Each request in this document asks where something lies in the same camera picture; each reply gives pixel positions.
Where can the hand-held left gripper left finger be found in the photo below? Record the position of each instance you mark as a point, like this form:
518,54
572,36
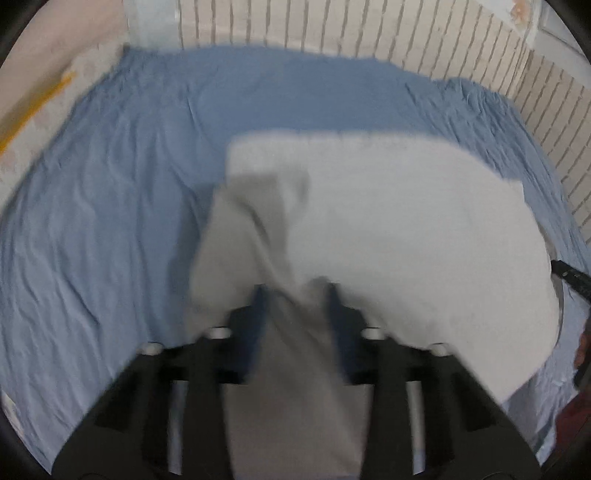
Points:
254,332

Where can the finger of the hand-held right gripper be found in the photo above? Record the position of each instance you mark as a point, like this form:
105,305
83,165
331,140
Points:
575,279

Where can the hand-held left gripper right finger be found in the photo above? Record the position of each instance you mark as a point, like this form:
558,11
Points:
339,332

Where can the white large garment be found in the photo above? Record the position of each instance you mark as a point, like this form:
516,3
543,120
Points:
392,221

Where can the dark red clothing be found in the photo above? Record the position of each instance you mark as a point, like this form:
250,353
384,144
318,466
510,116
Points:
575,424

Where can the blue bed sheet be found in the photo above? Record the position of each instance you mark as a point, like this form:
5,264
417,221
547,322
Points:
115,207

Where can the yellow strip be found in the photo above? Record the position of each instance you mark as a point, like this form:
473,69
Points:
32,115

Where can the translucent plastic bag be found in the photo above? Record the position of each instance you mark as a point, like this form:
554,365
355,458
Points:
150,21

